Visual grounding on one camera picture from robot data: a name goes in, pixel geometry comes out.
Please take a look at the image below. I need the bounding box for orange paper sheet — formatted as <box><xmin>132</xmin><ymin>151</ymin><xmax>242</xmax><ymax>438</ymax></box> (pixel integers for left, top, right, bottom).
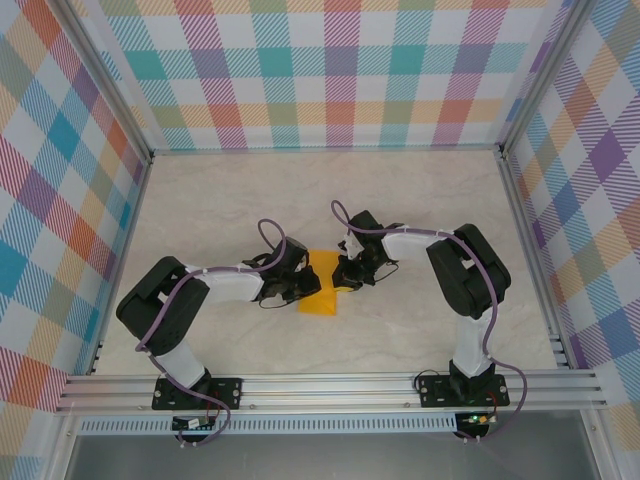
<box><xmin>296</xmin><ymin>248</ymin><xmax>341</xmax><ymax>318</ymax></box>

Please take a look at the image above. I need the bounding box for grey metal panel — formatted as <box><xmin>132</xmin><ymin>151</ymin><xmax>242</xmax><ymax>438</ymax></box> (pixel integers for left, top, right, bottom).
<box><xmin>64</xmin><ymin>432</ymin><xmax>601</xmax><ymax>480</ymax></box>

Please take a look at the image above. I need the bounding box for small black circuit board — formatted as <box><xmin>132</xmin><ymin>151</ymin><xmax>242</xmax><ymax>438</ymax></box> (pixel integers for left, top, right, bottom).
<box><xmin>172</xmin><ymin>417</ymin><xmax>216</xmax><ymax>431</ymax></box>

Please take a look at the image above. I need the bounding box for aluminium mounting rail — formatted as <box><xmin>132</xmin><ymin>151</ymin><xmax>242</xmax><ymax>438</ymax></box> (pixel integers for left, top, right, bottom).
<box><xmin>54</xmin><ymin>368</ymin><xmax>609</xmax><ymax>415</ymax></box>

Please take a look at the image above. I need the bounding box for thin black cable loop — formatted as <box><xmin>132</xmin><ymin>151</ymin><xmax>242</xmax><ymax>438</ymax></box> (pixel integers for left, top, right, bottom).
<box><xmin>415</xmin><ymin>367</ymin><xmax>454</xmax><ymax>391</ymax></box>

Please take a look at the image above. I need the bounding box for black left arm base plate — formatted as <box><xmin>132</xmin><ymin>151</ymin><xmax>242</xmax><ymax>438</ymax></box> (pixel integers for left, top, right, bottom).
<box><xmin>152</xmin><ymin>377</ymin><xmax>244</xmax><ymax>411</ymax></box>

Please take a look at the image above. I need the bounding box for aluminium rear floor rail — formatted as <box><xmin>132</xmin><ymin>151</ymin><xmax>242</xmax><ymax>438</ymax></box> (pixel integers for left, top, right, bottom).
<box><xmin>149</xmin><ymin>145</ymin><xmax>504</xmax><ymax>157</ymax></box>

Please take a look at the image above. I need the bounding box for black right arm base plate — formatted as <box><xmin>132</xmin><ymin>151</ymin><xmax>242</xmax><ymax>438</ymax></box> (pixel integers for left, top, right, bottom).
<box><xmin>417</xmin><ymin>375</ymin><xmax>510</xmax><ymax>409</ymax></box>

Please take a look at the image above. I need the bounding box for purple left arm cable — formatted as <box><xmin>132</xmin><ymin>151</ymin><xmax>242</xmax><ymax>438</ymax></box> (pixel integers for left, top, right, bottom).
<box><xmin>134</xmin><ymin>218</ymin><xmax>296</xmax><ymax>449</ymax></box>

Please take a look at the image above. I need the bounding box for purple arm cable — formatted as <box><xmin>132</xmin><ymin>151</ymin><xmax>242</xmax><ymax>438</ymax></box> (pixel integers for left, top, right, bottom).
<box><xmin>134</xmin><ymin>218</ymin><xmax>296</xmax><ymax>449</ymax></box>
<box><xmin>330</xmin><ymin>199</ymin><xmax>529</xmax><ymax>446</ymax></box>

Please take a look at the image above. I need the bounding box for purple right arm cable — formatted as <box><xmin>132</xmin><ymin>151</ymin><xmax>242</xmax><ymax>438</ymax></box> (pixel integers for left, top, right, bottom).
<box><xmin>330</xmin><ymin>199</ymin><xmax>529</xmax><ymax>446</ymax></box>

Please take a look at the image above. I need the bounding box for slotted grey cable duct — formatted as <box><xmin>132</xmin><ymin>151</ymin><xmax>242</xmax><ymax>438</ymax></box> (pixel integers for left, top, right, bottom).
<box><xmin>77</xmin><ymin>412</ymin><xmax>459</xmax><ymax>436</ymax></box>

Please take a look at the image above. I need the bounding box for aluminium side floor rail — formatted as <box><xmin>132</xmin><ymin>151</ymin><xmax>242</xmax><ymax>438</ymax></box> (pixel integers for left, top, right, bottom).
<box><xmin>499</xmin><ymin>152</ymin><xmax>572</xmax><ymax>370</ymax></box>
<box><xmin>88</xmin><ymin>157</ymin><xmax>154</xmax><ymax>376</ymax></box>

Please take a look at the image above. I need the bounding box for aluminium corner post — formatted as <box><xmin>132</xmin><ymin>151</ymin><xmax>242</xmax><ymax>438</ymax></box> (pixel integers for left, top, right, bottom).
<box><xmin>59</xmin><ymin>0</ymin><xmax>154</xmax><ymax>166</ymax></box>
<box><xmin>499</xmin><ymin>0</ymin><xmax>594</xmax><ymax>159</ymax></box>

